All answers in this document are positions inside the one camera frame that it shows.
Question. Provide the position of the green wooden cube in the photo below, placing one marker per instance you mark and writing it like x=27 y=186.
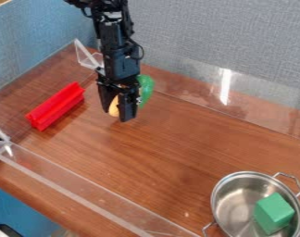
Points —
x=273 y=213

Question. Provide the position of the silver metal pot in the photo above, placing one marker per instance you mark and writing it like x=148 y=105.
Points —
x=233 y=199

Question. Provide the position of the clear acrylic back barrier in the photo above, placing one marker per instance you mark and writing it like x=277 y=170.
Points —
x=261 y=102

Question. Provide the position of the clear acrylic barrier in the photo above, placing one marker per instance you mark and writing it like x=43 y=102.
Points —
x=261 y=102
x=108 y=204

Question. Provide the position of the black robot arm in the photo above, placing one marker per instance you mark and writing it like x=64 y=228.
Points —
x=122 y=54

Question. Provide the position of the yellow green toy corn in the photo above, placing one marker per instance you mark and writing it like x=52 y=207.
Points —
x=112 y=106

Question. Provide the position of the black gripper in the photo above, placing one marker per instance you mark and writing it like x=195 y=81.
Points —
x=119 y=82

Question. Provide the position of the red plastic block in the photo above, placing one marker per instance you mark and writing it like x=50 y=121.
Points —
x=47 y=112

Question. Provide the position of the clear acrylic corner bracket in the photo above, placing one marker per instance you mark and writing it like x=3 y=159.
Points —
x=87 y=60

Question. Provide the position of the clear acrylic front barrier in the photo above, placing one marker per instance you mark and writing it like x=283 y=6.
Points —
x=108 y=204

